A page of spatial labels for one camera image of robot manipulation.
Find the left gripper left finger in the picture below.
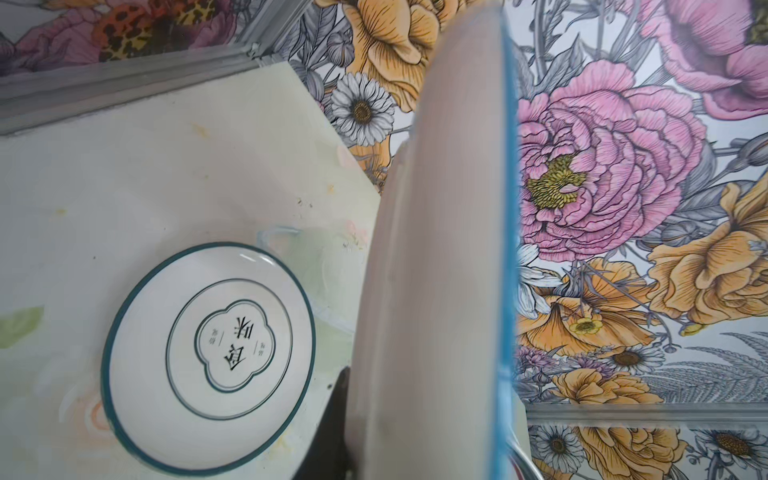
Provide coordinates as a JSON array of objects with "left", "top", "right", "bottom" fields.
[{"left": 293, "top": 367, "right": 352, "bottom": 480}]

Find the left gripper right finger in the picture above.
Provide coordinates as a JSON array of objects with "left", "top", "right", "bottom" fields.
[{"left": 509, "top": 391, "right": 543, "bottom": 480}]

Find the watermelon pattern plate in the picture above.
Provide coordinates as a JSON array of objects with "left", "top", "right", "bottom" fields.
[{"left": 345, "top": 2, "right": 517, "bottom": 479}]

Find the white plate green rim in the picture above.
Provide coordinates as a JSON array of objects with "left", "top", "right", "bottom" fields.
[{"left": 101, "top": 242, "right": 317, "bottom": 477}]

